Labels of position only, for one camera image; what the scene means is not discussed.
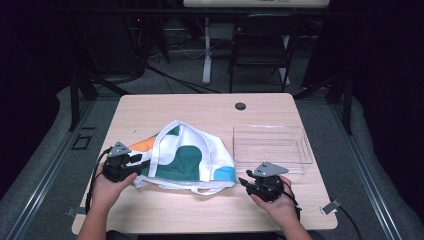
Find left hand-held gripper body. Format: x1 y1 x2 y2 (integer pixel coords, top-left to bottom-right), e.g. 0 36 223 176
101 141 143 183

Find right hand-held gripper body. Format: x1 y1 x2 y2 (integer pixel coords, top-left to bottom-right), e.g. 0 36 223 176
247 161 289 203

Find clear plastic container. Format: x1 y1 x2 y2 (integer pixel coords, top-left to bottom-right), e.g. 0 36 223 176
232 124 314 176

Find white tote bag colour patches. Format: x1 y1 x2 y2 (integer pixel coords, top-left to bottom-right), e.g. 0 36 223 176
128 119 238 196

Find person's left hand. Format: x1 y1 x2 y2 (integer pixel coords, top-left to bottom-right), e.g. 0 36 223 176
91 166 138 212

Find person's right hand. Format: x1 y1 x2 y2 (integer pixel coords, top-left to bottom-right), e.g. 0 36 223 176
249 176 301 228

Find grey tape piece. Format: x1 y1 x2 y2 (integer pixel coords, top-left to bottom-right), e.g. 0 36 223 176
319 198 342 215
65 206 87 218

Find black metal stand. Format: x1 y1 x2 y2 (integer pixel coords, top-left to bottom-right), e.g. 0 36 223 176
67 68 132 133
293 70 354 136

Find dark computer tower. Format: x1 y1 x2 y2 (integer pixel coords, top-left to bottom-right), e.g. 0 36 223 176
78 13 149 77

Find black folding chair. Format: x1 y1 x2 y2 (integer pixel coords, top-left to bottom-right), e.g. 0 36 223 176
228 14 304 94

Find white desk leg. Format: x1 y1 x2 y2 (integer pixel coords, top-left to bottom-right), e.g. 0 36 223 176
201 16 214 85

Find white desk top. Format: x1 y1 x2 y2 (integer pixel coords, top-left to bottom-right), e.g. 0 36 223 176
182 0 331 9

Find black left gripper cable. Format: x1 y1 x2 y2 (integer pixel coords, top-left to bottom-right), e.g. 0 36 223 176
84 147 113 215

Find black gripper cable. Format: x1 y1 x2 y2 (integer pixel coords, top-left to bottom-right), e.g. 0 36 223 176
84 147 113 215
282 181 303 222

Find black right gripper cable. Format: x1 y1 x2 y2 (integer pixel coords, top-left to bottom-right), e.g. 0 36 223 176
282 181 303 222

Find aluminium floor rail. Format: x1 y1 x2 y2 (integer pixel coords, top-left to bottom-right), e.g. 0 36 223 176
328 99 403 240
0 99 98 240

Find black floor cable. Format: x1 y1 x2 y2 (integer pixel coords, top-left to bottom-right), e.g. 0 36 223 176
144 64 222 95

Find black table edge cable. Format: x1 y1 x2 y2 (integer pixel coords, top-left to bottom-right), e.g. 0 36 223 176
338 204 363 240

